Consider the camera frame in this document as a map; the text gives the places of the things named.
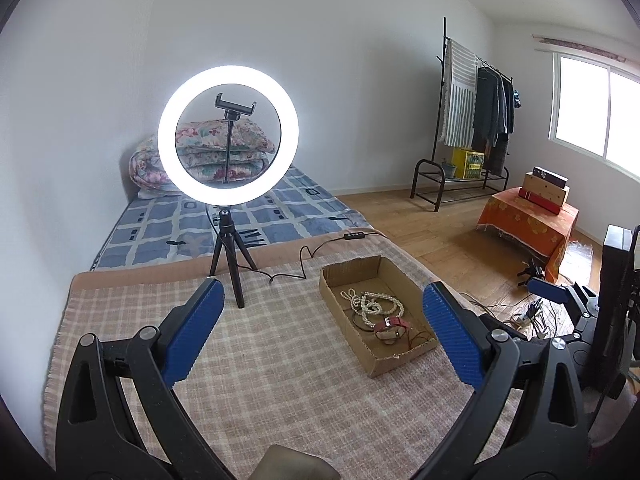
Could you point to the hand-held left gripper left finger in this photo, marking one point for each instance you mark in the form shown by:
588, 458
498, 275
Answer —
195, 340

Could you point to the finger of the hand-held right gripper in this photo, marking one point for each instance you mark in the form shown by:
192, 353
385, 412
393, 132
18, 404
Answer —
547, 290

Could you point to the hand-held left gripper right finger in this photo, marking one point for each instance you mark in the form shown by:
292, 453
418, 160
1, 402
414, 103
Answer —
450, 335

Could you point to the cardboard box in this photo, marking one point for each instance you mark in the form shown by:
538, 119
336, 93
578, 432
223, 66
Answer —
385, 366

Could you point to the small black stand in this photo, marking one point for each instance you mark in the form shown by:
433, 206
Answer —
531, 273

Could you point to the white power strip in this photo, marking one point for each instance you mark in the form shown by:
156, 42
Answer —
522, 319

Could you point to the clear plastic sheet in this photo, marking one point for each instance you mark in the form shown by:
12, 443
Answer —
575, 257

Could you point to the orange cloth covered table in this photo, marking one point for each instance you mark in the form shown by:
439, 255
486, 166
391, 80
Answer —
520, 225

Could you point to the red gift box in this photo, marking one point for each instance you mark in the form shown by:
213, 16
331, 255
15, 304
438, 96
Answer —
540, 204

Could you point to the beige gift box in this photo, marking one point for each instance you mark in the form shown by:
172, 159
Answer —
545, 192

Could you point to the black tripod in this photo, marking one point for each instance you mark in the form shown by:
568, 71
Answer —
227, 232

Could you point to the dark brown gift box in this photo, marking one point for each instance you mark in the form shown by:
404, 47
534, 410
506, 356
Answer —
550, 176

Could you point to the blue patterned bedsheet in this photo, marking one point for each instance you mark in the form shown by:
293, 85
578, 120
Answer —
160, 220

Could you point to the yellow box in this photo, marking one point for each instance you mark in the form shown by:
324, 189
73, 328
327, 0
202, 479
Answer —
470, 164

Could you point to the brown rounded object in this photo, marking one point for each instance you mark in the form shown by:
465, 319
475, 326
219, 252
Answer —
300, 462

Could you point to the folded floral quilt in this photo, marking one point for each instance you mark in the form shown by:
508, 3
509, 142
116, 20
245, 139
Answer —
145, 165

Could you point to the dark hanging clothes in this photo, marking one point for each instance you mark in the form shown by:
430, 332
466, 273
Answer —
492, 110

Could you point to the window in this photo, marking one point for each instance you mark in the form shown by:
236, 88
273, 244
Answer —
580, 100

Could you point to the blue hanging item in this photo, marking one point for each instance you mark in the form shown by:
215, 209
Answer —
516, 98

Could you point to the striped hanging cloth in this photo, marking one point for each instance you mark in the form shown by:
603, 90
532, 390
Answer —
460, 100

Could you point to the black clothes rack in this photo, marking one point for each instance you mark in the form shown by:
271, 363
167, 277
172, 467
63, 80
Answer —
444, 85

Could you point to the black phone holder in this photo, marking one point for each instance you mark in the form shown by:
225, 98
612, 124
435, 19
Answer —
235, 105

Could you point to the curtain rail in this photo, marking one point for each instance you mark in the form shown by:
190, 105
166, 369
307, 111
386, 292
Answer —
575, 46

